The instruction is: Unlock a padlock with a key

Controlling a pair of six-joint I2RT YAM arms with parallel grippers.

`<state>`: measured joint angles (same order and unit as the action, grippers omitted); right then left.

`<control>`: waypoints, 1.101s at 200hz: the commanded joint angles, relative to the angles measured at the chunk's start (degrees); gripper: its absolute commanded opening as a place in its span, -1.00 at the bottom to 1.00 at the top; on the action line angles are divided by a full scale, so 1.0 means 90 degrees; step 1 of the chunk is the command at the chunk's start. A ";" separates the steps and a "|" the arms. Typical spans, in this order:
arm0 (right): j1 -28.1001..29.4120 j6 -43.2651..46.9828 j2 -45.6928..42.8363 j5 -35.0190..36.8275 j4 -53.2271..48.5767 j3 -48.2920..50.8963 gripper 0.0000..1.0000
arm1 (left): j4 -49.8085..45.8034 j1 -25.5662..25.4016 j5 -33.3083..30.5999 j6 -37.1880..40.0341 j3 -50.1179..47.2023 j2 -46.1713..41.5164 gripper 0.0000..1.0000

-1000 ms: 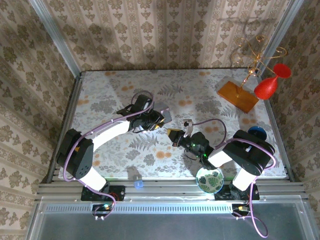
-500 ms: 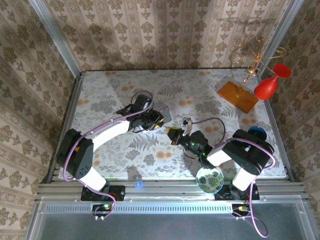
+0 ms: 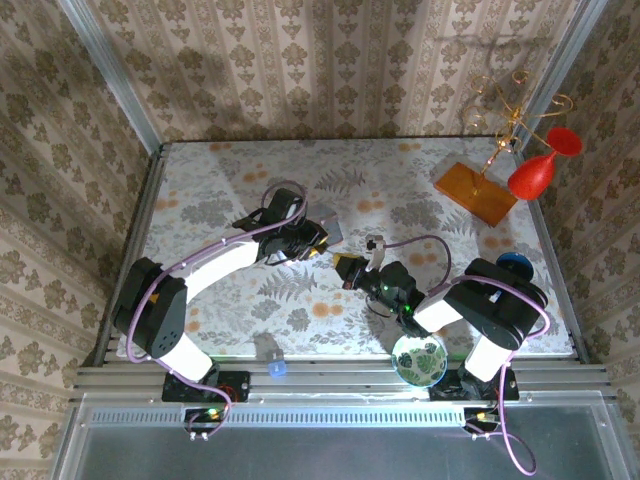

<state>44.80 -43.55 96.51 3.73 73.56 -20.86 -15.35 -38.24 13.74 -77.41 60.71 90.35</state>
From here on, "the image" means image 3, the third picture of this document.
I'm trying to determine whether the pale lavender box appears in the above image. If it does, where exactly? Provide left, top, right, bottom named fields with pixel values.
left=304, top=202, right=346, bottom=246

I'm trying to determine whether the green leaf pattern bowl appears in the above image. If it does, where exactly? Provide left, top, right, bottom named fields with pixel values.
left=391, top=331, right=449, bottom=389

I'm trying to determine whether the left circuit board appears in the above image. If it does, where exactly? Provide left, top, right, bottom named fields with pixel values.
left=181, top=406, right=227, bottom=434

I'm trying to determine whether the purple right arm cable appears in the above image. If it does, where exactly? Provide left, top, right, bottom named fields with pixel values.
left=380, top=234, right=552, bottom=476

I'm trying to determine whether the gold wire stand wooden base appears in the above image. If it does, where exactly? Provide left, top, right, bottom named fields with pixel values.
left=433, top=69, right=575, bottom=229

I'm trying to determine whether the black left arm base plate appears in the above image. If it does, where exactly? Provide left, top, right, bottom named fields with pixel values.
left=160, top=370, right=251, bottom=403

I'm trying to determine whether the slotted metal cable duct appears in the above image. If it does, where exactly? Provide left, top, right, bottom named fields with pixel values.
left=79, top=402, right=501, bottom=427

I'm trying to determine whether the aluminium front rail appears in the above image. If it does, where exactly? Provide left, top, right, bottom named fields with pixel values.
left=73, top=355, right=617, bottom=402

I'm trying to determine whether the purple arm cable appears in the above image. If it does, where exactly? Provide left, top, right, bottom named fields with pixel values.
left=380, top=234, right=552, bottom=476
left=125, top=179, right=307, bottom=441

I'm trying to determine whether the aluminium frame post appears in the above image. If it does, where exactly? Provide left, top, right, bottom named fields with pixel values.
left=55, top=0, right=165, bottom=147
left=519, top=0, right=612, bottom=144

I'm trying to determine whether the blue cup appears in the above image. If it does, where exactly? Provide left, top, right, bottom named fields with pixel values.
left=496, top=251, right=534, bottom=277

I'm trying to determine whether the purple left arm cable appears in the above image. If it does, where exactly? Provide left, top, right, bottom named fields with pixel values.
left=125, top=179, right=307, bottom=441

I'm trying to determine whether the right circuit board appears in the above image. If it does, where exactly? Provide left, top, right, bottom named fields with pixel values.
left=462, top=406, right=502, bottom=434

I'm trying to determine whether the red goblet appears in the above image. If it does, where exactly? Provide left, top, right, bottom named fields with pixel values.
left=507, top=126, right=584, bottom=202

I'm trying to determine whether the grey metal front panel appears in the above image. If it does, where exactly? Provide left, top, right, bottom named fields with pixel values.
left=49, top=393, right=640, bottom=480

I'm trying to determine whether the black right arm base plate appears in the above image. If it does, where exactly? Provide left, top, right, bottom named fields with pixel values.
left=428, top=372, right=520, bottom=402

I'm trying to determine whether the circuit board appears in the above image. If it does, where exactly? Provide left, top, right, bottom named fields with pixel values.
left=462, top=406, right=502, bottom=434
left=181, top=406, right=227, bottom=434

